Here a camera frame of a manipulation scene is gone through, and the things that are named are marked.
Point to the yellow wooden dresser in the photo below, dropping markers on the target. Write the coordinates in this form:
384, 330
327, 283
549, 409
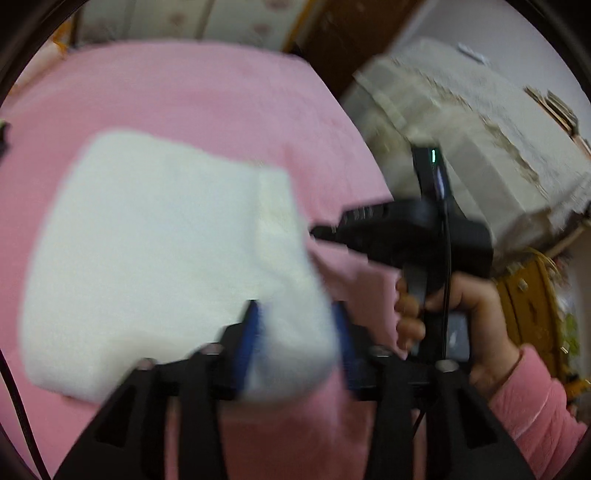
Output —
526, 309

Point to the person's right hand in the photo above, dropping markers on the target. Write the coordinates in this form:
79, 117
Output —
485, 314

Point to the small white object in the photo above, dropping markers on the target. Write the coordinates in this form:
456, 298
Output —
473, 53

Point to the brown wooden item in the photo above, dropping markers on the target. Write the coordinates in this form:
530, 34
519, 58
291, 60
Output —
554, 106

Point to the brown wooden door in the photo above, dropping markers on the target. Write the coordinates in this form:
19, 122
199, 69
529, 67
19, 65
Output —
351, 41

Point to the lace-covered table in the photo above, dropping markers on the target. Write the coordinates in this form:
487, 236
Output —
485, 152

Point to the pink blanket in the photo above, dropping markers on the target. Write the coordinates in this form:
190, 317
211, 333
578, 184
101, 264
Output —
184, 92

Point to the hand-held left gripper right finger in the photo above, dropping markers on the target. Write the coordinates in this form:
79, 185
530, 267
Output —
345, 344

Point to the white floral wardrobe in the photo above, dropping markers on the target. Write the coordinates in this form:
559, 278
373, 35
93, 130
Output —
152, 18

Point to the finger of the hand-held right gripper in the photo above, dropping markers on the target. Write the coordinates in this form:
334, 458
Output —
330, 232

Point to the white fluffy garment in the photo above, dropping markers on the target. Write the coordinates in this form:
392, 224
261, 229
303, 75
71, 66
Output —
152, 240

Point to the person's right forearm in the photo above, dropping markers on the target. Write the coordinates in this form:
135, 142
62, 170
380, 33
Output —
535, 406

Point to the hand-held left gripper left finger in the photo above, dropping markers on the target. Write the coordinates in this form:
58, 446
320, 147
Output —
249, 339

